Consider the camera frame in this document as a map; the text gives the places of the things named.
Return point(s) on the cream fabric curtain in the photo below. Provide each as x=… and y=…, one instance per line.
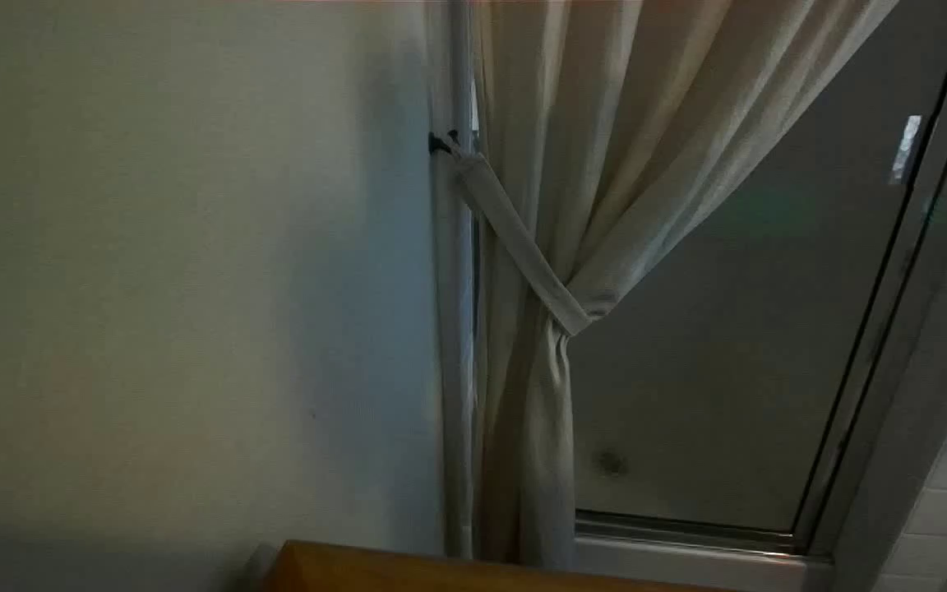
x=611, y=130

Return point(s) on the wooden table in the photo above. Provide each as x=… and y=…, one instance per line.
x=317, y=567

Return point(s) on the small black wall hook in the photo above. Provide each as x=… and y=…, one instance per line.
x=443, y=142

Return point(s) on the white vertical wall pipe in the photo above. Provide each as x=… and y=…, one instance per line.
x=455, y=253

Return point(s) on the glass door with frame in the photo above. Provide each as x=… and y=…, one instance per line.
x=728, y=408

